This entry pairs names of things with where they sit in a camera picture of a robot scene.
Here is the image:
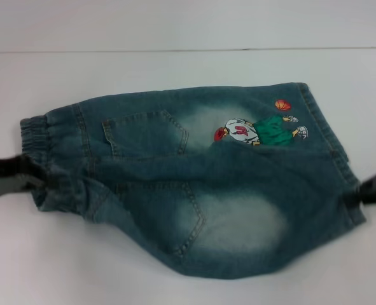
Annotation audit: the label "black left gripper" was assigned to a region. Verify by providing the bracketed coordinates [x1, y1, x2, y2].
[0, 153, 46, 198]

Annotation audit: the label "blue denim shorts with embroidery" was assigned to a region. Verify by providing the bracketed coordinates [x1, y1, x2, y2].
[19, 82, 367, 273]

